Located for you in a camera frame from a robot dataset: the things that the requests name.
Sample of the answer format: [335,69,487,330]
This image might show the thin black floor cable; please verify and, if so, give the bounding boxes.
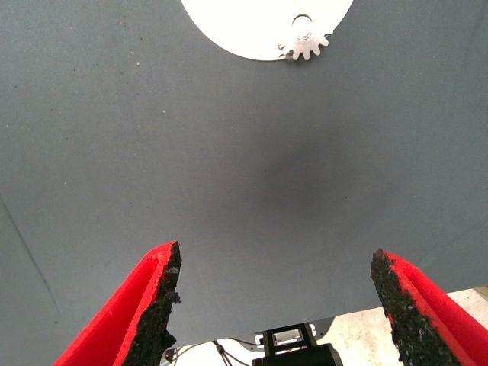
[211,337,266,366]

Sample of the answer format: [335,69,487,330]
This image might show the round metal plate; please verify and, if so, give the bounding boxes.
[179,0,355,62]

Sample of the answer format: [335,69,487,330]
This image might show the dark table cloth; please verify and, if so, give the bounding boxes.
[0,0,488,346]

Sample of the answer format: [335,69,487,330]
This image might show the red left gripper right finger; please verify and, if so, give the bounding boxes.
[370,247,488,366]

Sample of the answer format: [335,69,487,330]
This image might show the black frame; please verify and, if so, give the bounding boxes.
[251,322,339,366]

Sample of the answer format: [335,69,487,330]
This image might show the small steel gear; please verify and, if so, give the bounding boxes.
[277,13,332,63]

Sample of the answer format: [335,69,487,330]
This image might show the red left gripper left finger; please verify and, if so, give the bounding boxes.
[53,239,183,366]

